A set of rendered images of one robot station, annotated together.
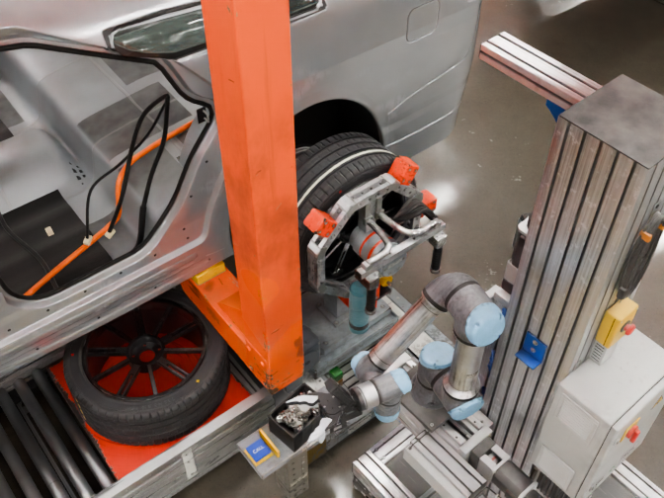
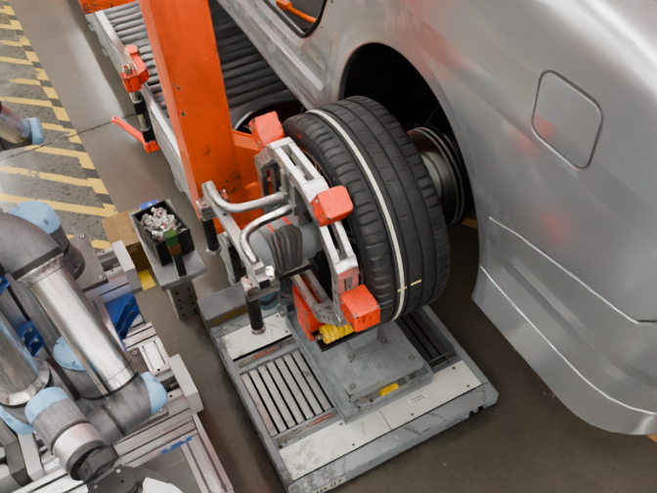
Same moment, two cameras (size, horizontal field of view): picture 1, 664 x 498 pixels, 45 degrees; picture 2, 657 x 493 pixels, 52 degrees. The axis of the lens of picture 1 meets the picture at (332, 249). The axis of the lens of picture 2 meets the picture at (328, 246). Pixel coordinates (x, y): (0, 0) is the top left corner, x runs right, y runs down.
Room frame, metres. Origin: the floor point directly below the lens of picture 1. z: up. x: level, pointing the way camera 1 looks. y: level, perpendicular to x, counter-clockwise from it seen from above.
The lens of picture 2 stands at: (2.58, -1.45, 2.25)
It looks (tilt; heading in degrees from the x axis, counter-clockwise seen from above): 47 degrees down; 104
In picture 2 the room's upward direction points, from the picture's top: 4 degrees counter-clockwise
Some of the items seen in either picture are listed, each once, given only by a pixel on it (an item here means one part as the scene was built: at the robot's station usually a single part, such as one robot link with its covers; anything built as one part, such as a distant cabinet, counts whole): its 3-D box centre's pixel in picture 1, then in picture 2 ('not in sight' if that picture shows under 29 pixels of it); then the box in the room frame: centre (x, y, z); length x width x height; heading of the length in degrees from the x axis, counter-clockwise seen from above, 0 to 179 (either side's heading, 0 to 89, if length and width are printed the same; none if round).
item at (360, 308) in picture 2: (423, 204); (359, 308); (2.39, -0.38, 0.85); 0.09 x 0.08 x 0.07; 128
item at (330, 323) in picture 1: (338, 295); (358, 321); (2.32, -0.03, 0.32); 0.40 x 0.30 x 0.28; 128
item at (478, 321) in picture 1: (466, 357); not in sight; (1.38, -0.41, 1.19); 0.15 x 0.12 x 0.55; 26
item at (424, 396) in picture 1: (433, 381); (53, 257); (1.50, -0.35, 0.87); 0.15 x 0.15 x 0.10
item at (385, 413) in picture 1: (384, 399); not in sight; (1.28, -0.16, 1.12); 0.11 x 0.08 x 0.11; 26
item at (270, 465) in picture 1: (295, 430); (166, 242); (1.56, 0.14, 0.44); 0.43 x 0.17 x 0.03; 128
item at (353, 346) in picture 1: (334, 323); (356, 346); (2.31, -0.01, 0.13); 0.50 x 0.36 x 0.10; 128
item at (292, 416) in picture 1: (299, 416); (163, 231); (1.58, 0.12, 0.52); 0.20 x 0.14 x 0.13; 137
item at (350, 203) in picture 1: (366, 238); (304, 234); (2.19, -0.14, 0.85); 0.54 x 0.07 x 0.54; 128
